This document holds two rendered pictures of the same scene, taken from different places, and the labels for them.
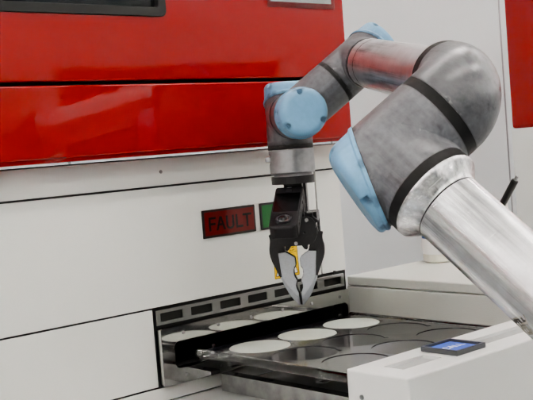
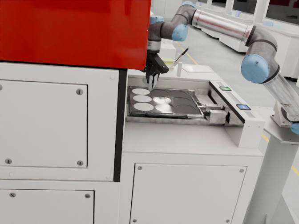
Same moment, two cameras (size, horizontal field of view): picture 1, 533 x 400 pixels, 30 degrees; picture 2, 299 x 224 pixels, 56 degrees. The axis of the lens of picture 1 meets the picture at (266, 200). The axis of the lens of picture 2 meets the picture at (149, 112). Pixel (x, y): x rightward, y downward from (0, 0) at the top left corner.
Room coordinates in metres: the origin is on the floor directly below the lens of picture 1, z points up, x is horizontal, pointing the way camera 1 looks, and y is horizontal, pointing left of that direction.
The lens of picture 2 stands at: (0.87, 1.08, 1.45)
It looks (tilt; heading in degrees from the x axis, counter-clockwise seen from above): 24 degrees down; 304
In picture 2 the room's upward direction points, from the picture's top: 6 degrees clockwise
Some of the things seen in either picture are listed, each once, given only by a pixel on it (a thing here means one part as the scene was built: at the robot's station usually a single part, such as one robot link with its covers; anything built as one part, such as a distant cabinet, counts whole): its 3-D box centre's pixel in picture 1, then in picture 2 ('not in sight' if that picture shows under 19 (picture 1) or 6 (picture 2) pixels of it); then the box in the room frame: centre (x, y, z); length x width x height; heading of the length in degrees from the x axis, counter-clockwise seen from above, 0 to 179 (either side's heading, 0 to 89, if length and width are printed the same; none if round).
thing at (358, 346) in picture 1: (353, 341); (162, 100); (1.60, -0.12, 0.90); 0.34 x 0.34 x 0.01; 41
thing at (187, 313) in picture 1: (256, 297); not in sight; (1.75, 0.03, 0.96); 0.44 x 0.01 x 0.02; 131
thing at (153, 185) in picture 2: not in sight; (167, 166); (1.57, -0.25, 0.41); 0.97 x 0.64 x 0.82; 131
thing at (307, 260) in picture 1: (309, 275); (151, 81); (1.64, -0.06, 1.01); 0.06 x 0.03 x 0.09; 172
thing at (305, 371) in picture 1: (271, 365); (167, 114); (1.48, 0.01, 0.90); 0.37 x 0.01 x 0.01; 41
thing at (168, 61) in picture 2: not in sight; (166, 64); (1.80, -0.45, 1.00); 0.07 x 0.07 x 0.07; 59
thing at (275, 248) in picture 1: (284, 250); (149, 74); (1.63, -0.02, 1.05); 0.05 x 0.02 x 0.09; 82
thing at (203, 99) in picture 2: not in sight; (207, 106); (1.41, -0.31, 0.87); 0.36 x 0.08 x 0.03; 131
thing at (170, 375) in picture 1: (261, 333); not in sight; (1.75, 0.03, 0.89); 0.44 x 0.02 x 0.10; 131
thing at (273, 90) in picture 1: (288, 115); (155, 28); (1.64, -0.05, 1.27); 0.09 x 0.08 x 0.11; 7
